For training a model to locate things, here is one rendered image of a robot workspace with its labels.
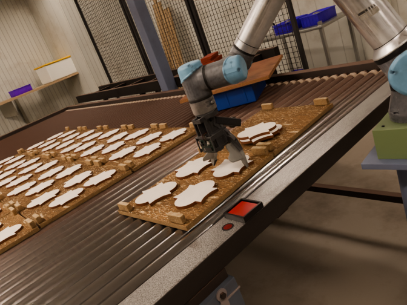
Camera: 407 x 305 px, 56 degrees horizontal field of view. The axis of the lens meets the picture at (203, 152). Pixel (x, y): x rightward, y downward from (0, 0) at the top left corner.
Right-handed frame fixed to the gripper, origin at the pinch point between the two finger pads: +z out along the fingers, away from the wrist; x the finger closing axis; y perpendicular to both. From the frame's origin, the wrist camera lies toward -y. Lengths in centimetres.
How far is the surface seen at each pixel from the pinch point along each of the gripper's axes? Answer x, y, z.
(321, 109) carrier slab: 7.7, -46.0, 1.6
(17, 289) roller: -26, 66, 2
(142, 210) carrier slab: -15.0, 27.9, 0.4
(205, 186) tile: 0.2, 13.0, -0.4
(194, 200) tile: 2.5, 20.4, -0.5
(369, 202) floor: -24, -119, 96
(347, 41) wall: -139, -367, 46
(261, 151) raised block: 6.2, -8.9, -0.4
